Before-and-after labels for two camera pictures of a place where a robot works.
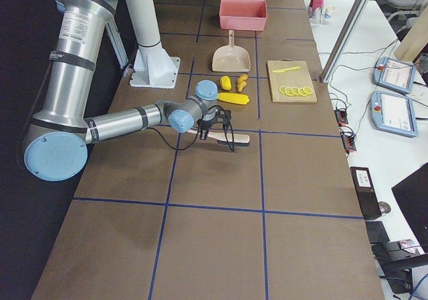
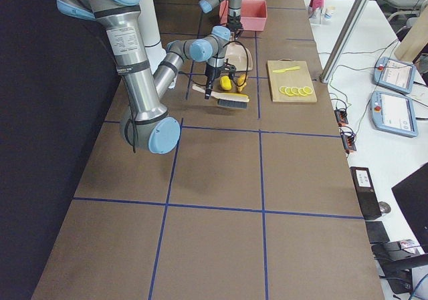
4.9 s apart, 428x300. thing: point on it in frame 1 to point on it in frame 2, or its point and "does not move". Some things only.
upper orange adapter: [341, 117] does not move
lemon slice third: [295, 90] does not move
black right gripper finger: [203, 133] to [235, 26]
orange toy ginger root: [241, 81] does not move
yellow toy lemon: [225, 83] does not move
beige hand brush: [235, 139] to [227, 99]
